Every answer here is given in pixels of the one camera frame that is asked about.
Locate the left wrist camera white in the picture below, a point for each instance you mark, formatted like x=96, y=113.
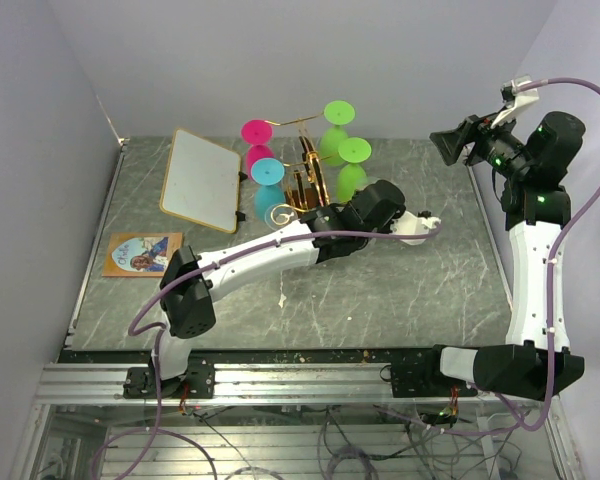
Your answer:
x=413, y=229

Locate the pink plastic wine glass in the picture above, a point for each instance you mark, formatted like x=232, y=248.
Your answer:
x=256, y=133

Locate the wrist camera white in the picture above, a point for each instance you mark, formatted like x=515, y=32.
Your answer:
x=413, y=229
x=517, y=97

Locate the blue plastic wine glass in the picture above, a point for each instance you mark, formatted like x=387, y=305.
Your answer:
x=267, y=172

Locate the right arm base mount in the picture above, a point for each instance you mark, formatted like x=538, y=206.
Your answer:
x=415, y=373

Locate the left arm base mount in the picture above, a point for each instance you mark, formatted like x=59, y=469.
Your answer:
x=196, y=382

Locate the green wine glass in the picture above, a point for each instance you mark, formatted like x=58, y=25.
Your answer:
x=337, y=113
x=354, y=151

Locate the green wine glass front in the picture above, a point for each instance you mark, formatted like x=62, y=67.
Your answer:
x=354, y=151

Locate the small whiteboard yellow frame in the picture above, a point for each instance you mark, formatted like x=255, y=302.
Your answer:
x=202, y=182

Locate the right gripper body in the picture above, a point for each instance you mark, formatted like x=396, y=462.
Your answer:
x=495, y=145

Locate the aluminium rail frame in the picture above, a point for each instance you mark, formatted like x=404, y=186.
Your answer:
x=303, y=420

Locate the gold wire glass rack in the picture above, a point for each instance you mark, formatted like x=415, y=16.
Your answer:
x=304, y=183

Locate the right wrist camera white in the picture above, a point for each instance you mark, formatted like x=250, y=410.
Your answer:
x=517, y=97

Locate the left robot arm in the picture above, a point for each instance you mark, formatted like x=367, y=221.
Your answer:
x=194, y=283

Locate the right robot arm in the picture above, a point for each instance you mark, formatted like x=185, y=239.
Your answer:
x=535, y=359

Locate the framed picture card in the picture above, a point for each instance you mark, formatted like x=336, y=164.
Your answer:
x=136, y=254

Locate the clear plastic cup front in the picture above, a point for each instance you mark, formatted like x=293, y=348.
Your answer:
x=279, y=216

